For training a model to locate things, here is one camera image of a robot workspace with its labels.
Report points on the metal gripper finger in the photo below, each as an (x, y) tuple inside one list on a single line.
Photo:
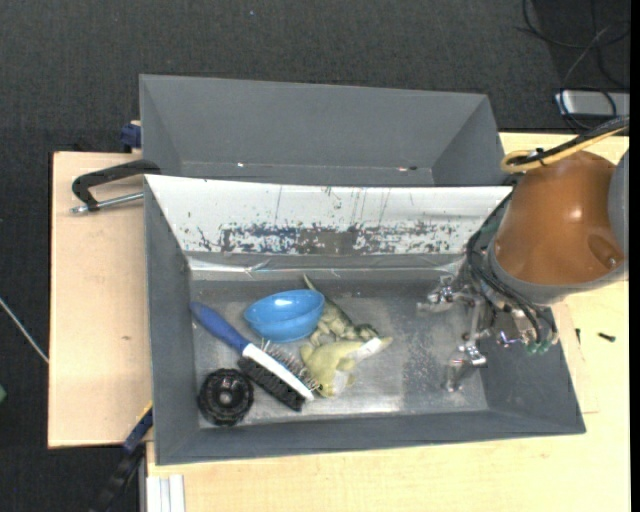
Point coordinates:
[(446, 295), (472, 356)]

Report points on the grey metal bin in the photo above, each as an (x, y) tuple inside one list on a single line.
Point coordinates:
[(430, 370)]

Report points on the small black screw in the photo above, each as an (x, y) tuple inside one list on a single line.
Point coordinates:
[(606, 337)]

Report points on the yellow-green plush toy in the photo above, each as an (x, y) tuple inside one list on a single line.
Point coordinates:
[(327, 360)]

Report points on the blue plastic bowl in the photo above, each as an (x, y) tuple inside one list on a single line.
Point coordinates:
[(285, 315)]

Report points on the black bristle brush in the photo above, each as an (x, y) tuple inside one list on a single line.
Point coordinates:
[(272, 387)]

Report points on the black ribbed round knob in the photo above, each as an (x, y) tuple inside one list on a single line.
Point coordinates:
[(225, 397)]

